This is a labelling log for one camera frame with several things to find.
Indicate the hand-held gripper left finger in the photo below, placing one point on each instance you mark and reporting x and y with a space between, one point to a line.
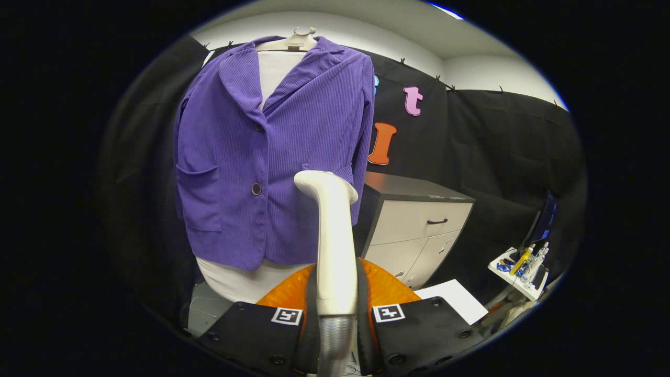
311 335

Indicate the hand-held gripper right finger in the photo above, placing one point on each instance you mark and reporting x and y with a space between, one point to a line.
363 335

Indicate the white dress form torso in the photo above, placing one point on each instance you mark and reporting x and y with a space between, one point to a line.
235 283

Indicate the white paper sheet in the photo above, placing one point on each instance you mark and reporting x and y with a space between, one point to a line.
455 301

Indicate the grey base unit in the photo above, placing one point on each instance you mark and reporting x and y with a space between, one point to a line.
207 311

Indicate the grey top white cabinet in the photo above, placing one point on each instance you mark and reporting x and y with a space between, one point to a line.
413 220

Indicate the white shelf tray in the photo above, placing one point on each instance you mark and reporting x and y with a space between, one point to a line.
515 280

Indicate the yellow bottle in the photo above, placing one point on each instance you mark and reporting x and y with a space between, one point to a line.
521 261

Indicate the dark computer monitor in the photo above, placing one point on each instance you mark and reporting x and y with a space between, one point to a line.
544 222

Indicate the row of black cloth clips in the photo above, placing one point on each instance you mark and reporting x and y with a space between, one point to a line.
402 61

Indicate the ceiling light panel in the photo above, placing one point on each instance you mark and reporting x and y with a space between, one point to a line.
445 9

